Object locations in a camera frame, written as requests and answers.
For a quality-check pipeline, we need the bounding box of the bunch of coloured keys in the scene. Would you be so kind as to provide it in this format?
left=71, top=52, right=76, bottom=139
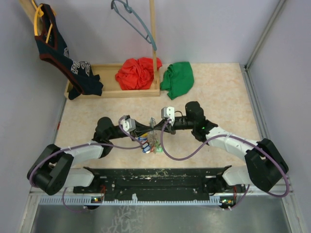
left=138, top=133, right=163, bottom=153

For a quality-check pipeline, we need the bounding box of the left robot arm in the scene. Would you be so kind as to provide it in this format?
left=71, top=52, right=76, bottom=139
left=27, top=116, right=151, bottom=195

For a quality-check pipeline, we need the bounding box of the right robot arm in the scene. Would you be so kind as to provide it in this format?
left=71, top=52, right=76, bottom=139
left=153, top=101, right=289, bottom=193

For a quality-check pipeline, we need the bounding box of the green crumpled cloth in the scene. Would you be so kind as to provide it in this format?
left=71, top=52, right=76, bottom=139
left=160, top=62, right=194, bottom=100

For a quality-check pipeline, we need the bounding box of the red crumpled cloth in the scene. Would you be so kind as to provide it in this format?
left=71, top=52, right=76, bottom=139
left=115, top=57, right=154, bottom=90

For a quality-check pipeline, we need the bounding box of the wooden tray rack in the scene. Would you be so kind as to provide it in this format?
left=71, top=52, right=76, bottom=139
left=19, top=0, right=161, bottom=99

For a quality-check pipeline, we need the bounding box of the navy blue tank top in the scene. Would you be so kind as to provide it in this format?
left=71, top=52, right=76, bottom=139
left=35, top=3, right=104, bottom=100

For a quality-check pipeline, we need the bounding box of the grey-blue clothes hanger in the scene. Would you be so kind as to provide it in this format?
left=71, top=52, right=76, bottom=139
left=111, top=0, right=157, bottom=51

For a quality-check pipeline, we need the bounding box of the yellow clothes hanger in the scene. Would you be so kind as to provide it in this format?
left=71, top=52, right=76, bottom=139
left=31, top=0, right=53, bottom=44

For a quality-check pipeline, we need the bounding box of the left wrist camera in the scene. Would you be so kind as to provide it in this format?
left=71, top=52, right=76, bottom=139
left=121, top=116, right=136, bottom=133

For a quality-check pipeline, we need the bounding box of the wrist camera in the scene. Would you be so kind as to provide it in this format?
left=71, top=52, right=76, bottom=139
left=121, top=116, right=136, bottom=133
left=161, top=106, right=175, bottom=123

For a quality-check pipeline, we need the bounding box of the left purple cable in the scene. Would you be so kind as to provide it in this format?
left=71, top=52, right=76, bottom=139
left=26, top=116, right=145, bottom=213

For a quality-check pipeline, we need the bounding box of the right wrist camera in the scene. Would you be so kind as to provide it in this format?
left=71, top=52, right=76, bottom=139
left=161, top=106, right=175, bottom=123

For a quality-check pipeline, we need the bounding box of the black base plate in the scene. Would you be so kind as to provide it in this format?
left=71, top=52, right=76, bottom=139
left=73, top=167, right=233, bottom=201

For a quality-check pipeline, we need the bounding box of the grey cable duct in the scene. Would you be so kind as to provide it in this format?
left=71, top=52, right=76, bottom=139
left=38, top=193, right=240, bottom=207

